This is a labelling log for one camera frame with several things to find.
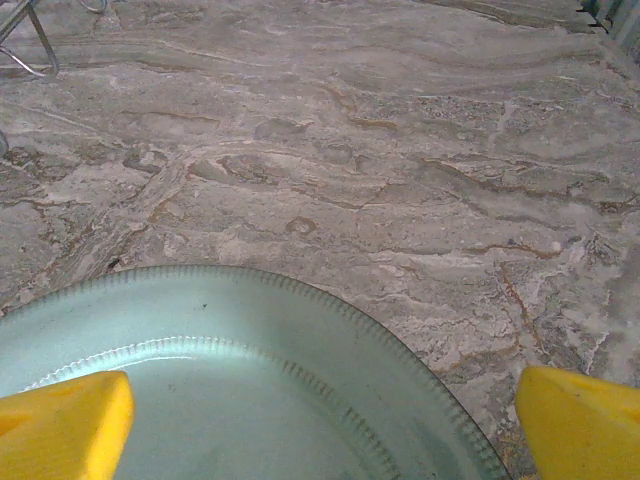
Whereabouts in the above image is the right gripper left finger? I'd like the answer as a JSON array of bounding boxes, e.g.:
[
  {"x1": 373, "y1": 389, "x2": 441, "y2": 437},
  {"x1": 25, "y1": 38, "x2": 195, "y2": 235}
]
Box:
[{"x1": 0, "y1": 370, "x2": 136, "y2": 480}]

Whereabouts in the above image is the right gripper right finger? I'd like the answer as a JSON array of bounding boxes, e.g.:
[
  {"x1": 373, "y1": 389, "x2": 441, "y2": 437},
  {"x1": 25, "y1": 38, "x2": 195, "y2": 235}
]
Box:
[{"x1": 514, "y1": 365, "x2": 640, "y2": 480}]

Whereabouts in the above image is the pale green ceramic plate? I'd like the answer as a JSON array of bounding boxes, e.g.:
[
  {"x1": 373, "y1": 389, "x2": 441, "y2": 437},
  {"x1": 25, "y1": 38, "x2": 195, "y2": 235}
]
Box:
[{"x1": 0, "y1": 264, "x2": 511, "y2": 480}]

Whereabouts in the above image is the metal wire dish rack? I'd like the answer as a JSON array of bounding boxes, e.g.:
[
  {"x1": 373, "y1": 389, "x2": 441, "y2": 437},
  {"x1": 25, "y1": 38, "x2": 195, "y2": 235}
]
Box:
[{"x1": 0, "y1": 0, "x2": 109, "y2": 79}]

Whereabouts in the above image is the aluminium corner post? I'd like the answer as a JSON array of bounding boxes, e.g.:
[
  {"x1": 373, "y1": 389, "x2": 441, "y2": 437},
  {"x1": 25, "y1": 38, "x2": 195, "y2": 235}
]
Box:
[{"x1": 574, "y1": 0, "x2": 640, "y2": 66}]

